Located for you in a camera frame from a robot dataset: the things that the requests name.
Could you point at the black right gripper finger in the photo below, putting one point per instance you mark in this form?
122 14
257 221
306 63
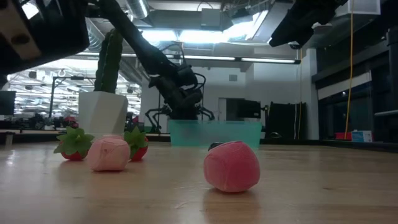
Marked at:
284 31

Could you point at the dark round blueberry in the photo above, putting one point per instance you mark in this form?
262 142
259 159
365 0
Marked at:
214 145

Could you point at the teal translucent tupperware container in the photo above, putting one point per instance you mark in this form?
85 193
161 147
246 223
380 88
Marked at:
236 133

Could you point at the red strawberry with green leaves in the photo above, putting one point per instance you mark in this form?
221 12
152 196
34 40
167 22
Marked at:
74 141
140 152

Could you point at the pink plush peach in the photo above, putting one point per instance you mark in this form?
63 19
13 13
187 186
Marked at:
109 155
231 168
112 136

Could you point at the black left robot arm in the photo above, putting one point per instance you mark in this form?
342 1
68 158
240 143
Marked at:
140 43

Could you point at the black jointed metal stand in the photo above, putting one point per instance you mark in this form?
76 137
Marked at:
166 109

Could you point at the white ceiling light strip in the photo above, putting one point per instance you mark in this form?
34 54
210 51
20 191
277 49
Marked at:
267 60
211 58

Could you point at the white ceiling unit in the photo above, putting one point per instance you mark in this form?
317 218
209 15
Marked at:
363 7

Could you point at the black display screen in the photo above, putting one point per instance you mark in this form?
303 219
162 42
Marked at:
245 109

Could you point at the grey ceiling box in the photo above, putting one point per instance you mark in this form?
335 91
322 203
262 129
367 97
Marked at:
211 18

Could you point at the tall green cactus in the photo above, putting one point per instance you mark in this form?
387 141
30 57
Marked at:
109 62

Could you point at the black upright panel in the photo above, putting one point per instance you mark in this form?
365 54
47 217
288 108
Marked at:
283 121

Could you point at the red box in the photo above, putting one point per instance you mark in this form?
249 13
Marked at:
342 136

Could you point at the blue and white box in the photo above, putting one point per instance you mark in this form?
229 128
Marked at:
360 136

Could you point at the black pole stand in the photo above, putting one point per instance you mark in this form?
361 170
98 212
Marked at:
51 99

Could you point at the black computer monitor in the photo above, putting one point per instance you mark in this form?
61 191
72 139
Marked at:
7 102

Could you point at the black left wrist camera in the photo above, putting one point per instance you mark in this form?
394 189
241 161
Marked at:
188 76

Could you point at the grey wall vent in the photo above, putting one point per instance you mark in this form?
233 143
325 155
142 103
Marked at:
233 77

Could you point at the silver ceiling air duct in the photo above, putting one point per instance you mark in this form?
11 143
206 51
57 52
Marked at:
138 7

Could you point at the grey horizontal rail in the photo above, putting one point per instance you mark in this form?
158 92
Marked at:
388 113

